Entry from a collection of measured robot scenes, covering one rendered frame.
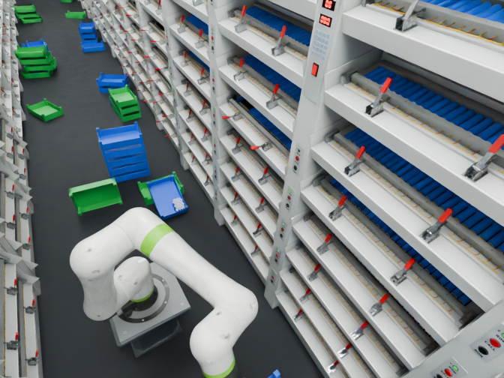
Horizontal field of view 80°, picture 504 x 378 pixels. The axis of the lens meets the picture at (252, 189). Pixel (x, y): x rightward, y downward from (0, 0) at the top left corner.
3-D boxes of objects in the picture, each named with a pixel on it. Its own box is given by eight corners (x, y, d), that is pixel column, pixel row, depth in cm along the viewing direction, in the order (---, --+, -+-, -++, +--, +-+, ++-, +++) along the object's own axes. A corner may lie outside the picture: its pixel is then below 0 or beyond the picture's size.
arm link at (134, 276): (113, 295, 137) (104, 271, 124) (142, 272, 147) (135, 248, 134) (133, 313, 132) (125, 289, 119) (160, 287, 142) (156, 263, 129)
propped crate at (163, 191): (187, 211, 226) (187, 207, 220) (160, 220, 218) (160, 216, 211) (172, 179, 237) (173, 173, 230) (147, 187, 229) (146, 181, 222)
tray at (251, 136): (286, 183, 121) (284, 166, 113) (220, 113, 158) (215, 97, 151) (327, 160, 125) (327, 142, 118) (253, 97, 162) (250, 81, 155)
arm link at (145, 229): (112, 238, 103) (106, 214, 95) (142, 217, 112) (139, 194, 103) (148, 269, 98) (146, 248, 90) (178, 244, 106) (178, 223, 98)
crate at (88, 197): (77, 208, 222) (79, 216, 217) (68, 188, 208) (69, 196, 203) (121, 197, 233) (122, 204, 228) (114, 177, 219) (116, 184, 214)
